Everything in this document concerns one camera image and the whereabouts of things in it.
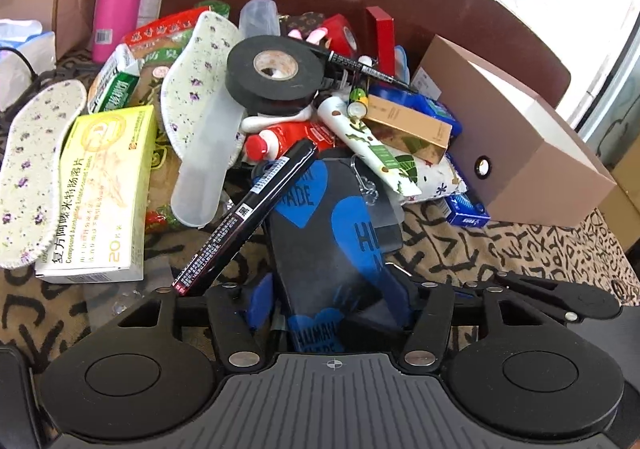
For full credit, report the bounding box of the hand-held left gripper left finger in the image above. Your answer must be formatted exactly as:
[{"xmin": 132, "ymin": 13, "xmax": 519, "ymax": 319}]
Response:
[{"xmin": 117, "ymin": 274, "xmax": 276, "ymax": 370}]

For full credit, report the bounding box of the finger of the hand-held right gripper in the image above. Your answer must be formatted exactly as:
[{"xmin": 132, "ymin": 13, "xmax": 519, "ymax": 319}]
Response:
[{"xmin": 462, "ymin": 271, "xmax": 623, "ymax": 322}]

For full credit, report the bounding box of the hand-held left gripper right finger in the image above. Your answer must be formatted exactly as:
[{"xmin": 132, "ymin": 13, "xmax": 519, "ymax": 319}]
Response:
[{"xmin": 385, "ymin": 268, "xmax": 546, "ymax": 372}]

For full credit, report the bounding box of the black blue heart phone case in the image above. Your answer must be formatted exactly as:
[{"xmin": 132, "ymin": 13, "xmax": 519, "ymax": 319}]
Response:
[{"xmin": 262, "ymin": 156, "xmax": 406, "ymax": 355}]

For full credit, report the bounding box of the tan cardboard box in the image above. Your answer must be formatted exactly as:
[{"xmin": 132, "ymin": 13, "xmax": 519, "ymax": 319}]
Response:
[{"xmin": 410, "ymin": 35, "xmax": 618, "ymax": 229}]

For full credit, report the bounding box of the thick black marker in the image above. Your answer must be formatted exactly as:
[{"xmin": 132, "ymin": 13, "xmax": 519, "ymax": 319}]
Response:
[{"xmin": 172, "ymin": 139, "xmax": 318, "ymax": 297}]

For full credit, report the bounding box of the blue medicine box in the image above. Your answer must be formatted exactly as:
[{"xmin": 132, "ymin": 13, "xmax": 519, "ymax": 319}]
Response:
[{"xmin": 445, "ymin": 194, "xmax": 491, "ymax": 229}]

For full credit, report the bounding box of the printed white cloth pouch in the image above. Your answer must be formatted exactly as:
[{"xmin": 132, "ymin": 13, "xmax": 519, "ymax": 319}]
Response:
[{"xmin": 400, "ymin": 154, "xmax": 468, "ymax": 204}]

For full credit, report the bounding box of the brown cardboard carton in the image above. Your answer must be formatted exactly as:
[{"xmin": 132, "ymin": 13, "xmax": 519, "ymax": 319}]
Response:
[{"xmin": 599, "ymin": 135, "xmax": 640, "ymax": 231}]

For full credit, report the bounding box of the white green hand cream tube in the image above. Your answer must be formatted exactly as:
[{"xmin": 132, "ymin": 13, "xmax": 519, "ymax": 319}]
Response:
[{"xmin": 317, "ymin": 96, "xmax": 418, "ymax": 194}]

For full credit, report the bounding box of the red glue tube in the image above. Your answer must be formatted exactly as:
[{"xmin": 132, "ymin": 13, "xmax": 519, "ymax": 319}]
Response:
[{"xmin": 245, "ymin": 121, "xmax": 336, "ymax": 164}]

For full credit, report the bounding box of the small brown carton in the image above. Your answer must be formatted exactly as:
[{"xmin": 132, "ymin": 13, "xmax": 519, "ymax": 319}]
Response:
[{"xmin": 362, "ymin": 94, "xmax": 453, "ymax": 164}]

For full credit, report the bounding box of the blue green packet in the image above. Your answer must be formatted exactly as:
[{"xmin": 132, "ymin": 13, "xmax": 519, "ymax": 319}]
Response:
[{"xmin": 370, "ymin": 84, "xmax": 462, "ymax": 130}]

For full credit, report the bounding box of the yellow medicine box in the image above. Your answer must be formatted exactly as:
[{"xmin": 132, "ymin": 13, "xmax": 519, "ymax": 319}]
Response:
[{"xmin": 35, "ymin": 105, "xmax": 158, "ymax": 284}]

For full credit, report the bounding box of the green yellow battery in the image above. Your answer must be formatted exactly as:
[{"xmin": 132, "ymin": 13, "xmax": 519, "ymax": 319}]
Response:
[{"xmin": 348, "ymin": 86, "xmax": 370, "ymax": 118}]

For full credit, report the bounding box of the black tape roll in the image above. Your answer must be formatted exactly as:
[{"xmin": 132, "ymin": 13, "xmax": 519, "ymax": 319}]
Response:
[{"xmin": 226, "ymin": 35, "xmax": 326, "ymax": 117}]

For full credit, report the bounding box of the thin black pen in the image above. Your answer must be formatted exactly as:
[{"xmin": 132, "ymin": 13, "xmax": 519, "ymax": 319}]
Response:
[{"xmin": 320, "ymin": 49, "xmax": 416, "ymax": 90}]

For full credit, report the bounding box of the floral insole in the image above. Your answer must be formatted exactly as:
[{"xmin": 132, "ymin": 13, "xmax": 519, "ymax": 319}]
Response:
[
  {"xmin": 161, "ymin": 11, "xmax": 246, "ymax": 170},
  {"xmin": 0, "ymin": 80, "xmax": 88, "ymax": 270}
]

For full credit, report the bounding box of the red box with clear window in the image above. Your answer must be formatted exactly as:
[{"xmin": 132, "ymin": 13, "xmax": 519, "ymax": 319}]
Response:
[{"xmin": 365, "ymin": 6, "xmax": 412, "ymax": 80}]

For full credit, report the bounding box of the green white toothpaste box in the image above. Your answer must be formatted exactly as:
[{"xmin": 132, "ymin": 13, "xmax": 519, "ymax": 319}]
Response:
[{"xmin": 89, "ymin": 44, "xmax": 141, "ymax": 114}]

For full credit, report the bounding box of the clear plastic container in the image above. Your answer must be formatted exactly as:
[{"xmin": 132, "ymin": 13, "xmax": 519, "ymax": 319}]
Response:
[{"xmin": 239, "ymin": 0, "xmax": 278, "ymax": 37}]

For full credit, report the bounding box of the red snack packet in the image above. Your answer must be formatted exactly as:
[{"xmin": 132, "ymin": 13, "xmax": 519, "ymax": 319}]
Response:
[{"xmin": 122, "ymin": 6, "xmax": 211, "ymax": 60}]

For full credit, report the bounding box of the green tape roll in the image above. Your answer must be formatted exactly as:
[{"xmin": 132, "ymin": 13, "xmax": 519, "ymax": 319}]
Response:
[{"xmin": 195, "ymin": 0, "xmax": 232, "ymax": 20}]

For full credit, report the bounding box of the black cable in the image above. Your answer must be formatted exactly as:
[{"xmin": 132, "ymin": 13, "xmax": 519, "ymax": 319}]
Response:
[{"xmin": 0, "ymin": 46, "xmax": 43, "ymax": 82}]

